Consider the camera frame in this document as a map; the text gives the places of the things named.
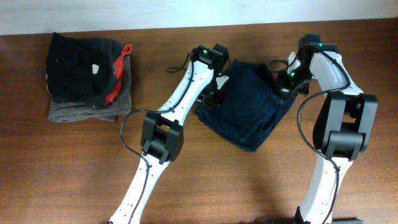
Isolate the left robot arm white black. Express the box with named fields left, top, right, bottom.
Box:
left=109, top=44, right=229, bottom=224

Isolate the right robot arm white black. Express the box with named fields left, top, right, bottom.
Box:
left=277, top=34, right=378, bottom=223

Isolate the black base bracket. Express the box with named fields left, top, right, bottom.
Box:
left=331, top=218, right=364, bottom=224

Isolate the navy blue garment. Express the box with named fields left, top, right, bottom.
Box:
left=195, top=60, right=295, bottom=152

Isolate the grey folded garment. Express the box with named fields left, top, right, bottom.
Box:
left=47, top=55, right=132, bottom=123

